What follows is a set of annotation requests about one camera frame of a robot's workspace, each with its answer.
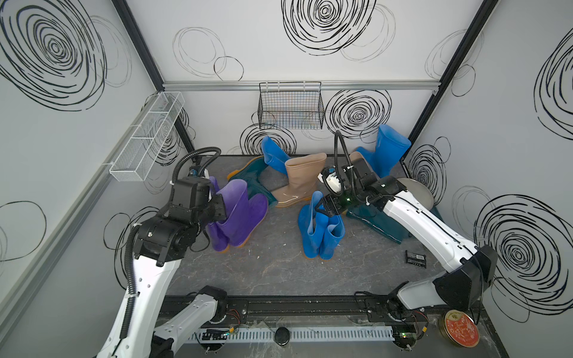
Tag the red round tin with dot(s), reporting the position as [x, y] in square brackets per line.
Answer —
[459, 329]

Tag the blue rain boot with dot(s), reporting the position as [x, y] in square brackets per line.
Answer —
[389, 149]
[334, 232]
[312, 225]
[274, 156]

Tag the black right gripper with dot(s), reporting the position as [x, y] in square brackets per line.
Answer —
[327, 199]

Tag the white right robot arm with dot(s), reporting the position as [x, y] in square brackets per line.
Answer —
[468, 268]

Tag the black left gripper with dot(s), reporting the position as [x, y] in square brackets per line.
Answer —
[218, 201]

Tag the dark green rain boot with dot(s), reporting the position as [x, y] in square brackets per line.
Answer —
[251, 173]
[379, 222]

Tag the white wire basket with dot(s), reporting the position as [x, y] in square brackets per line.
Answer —
[150, 134]

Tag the black round knob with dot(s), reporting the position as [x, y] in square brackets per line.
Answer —
[282, 336]

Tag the purple rain boot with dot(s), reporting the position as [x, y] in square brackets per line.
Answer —
[244, 214]
[219, 241]

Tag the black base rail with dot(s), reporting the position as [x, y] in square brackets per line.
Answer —
[244, 309]

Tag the beige rain boot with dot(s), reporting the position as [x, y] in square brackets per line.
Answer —
[302, 174]
[357, 158]

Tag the small black packet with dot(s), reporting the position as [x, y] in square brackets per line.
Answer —
[419, 260]

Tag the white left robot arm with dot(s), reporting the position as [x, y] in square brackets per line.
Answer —
[153, 253]

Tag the white slotted cable duct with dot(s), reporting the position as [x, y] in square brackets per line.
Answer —
[301, 334]

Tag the grey round plate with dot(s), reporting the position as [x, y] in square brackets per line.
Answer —
[422, 194]

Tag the teal square tray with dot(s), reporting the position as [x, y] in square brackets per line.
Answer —
[436, 213]

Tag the black wire basket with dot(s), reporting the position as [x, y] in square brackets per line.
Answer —
[296, 105]

